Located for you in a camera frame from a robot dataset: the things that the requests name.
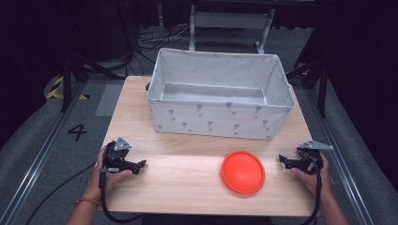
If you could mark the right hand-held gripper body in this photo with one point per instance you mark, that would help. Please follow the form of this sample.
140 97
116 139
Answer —
311 157

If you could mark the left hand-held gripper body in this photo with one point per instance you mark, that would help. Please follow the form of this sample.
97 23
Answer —
114 156

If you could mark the person's right hand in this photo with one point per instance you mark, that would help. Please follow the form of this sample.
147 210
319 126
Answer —
314 181

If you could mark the person's left hand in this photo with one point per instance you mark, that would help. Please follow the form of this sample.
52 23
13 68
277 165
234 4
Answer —
104 181

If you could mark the orange round plate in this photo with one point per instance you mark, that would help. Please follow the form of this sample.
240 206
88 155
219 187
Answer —
243 172

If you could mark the black tripod stand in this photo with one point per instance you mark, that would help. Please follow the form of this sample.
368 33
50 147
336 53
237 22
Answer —
316 78
75 70

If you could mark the white fabric storage box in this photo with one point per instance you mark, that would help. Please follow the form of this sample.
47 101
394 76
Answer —
219 115

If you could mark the yellow black hazard tape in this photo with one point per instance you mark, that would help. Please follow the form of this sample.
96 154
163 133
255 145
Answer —
56 90

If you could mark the metal floor rail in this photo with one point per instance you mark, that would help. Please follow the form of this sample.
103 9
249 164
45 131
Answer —
338 156
34 165

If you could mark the grey metal frame stand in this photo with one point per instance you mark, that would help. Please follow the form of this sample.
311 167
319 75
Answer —
230 20

